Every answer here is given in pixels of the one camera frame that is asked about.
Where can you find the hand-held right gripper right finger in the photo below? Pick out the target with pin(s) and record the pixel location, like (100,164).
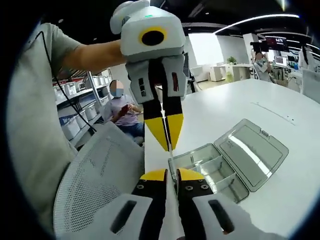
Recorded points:
(225,217)

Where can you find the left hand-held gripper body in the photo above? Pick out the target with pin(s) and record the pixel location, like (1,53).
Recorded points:
(152,22)

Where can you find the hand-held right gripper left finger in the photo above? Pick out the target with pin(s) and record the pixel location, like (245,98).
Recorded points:
(112,220)

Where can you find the clear plastic guide fixture box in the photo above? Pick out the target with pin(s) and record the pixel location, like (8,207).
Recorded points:
(250,155)

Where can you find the white mesh office chair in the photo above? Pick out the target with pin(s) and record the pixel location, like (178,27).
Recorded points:
(100,162)

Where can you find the potted green plant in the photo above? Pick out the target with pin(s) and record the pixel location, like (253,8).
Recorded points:
(231,60)

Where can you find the white low shelf unit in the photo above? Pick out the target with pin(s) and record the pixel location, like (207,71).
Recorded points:
(237,72)

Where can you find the metal shelf with bins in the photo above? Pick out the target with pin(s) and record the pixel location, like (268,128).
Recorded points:
(72,125)

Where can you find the person's grey shirt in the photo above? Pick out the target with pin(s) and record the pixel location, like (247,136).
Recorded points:
(32,112)

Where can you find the wall display screen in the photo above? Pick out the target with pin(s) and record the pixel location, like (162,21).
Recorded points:
(276,43)

